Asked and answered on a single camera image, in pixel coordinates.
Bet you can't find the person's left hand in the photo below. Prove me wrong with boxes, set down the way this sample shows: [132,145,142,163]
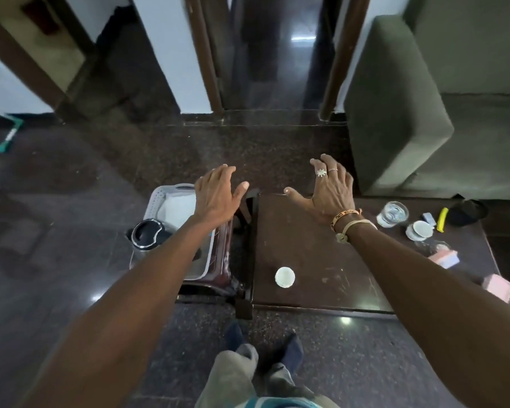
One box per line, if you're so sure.
[193,164,250,228]

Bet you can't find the clear drinking glass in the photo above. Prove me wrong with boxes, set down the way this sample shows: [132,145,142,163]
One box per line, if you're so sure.
[376,201,409,228]

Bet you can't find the black kettle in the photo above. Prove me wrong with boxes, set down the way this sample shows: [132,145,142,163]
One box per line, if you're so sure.
[126,218,173,251]

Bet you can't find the small white cup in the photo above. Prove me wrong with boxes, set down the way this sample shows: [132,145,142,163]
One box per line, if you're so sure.
[275,267,296,289]

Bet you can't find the pink sponge block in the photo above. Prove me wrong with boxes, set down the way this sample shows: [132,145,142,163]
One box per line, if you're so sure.
[428,250,460,269]

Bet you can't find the person's teal shirt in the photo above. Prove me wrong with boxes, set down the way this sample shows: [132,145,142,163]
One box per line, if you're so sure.
[236,396,324,408]

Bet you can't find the person's grey trousers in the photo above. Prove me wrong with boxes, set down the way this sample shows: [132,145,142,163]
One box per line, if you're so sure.
[194,343,341,408]

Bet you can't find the white cup with saucer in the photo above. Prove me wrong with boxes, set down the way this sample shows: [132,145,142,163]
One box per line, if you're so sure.
[405,221,434,242]

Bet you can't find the dark blue sock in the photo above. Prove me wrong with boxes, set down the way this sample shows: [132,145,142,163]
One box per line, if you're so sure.
[261,332,304,376]
[224,320,248,350]

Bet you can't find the brown wooden door frame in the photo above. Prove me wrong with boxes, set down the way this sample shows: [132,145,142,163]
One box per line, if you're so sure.
[183,0,372,122]

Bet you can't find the teal framed wiper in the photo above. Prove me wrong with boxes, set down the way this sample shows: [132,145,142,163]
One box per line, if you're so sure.
[0,107,25,154]

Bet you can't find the beige thread wristband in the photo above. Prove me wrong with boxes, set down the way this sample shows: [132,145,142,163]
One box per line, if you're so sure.
[335,219,378,244]

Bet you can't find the dark brown low table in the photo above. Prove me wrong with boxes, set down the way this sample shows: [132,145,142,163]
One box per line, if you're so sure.
[235,192,501,322]

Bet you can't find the orange wrist bracelet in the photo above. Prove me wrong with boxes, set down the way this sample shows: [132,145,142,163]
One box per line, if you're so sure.
[330,209,362,231]

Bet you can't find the white plastic basket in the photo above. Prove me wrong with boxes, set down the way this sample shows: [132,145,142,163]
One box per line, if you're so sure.
[142,183,197,234]

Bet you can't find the person's right forearm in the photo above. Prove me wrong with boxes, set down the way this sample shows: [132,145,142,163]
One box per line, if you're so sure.
[346,223,510,408]

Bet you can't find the person's left forearm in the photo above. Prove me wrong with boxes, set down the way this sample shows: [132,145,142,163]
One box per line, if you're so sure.
[19,214,230,408]

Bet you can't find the clear glass tumbler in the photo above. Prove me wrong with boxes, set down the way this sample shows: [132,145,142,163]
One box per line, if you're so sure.
[416,239,451,257]

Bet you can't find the maroon plastic stool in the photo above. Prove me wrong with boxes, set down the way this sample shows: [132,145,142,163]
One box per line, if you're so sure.
[176,189,260,299]

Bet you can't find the brown wooden door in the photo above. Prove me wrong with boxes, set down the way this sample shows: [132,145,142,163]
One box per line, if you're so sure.
[0,0,98,111]

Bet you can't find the pink box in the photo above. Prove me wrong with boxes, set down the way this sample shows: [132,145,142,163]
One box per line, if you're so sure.
[481,274,510,304]

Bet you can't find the green sofa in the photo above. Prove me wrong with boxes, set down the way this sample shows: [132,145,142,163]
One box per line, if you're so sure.
[344,0,510,200]

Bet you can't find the person's right hand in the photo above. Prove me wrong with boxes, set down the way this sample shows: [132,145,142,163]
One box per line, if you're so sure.
[283,154,361,224]

